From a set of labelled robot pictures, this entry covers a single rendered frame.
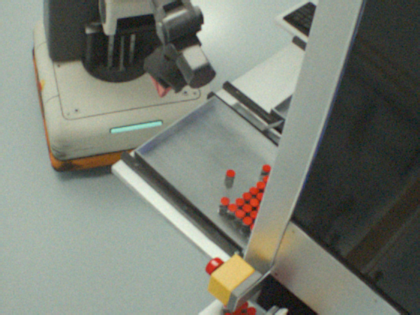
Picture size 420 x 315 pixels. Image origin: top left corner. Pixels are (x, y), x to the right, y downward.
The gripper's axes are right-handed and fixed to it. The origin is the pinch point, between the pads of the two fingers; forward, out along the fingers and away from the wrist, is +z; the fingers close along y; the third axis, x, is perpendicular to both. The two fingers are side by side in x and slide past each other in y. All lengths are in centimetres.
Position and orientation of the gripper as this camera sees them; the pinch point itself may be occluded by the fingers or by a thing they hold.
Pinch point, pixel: (163, 93)
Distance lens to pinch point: 161.9
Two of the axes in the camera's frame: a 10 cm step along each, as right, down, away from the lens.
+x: 6.9, -5.0, 5.2
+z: -2.3, 5.3, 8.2
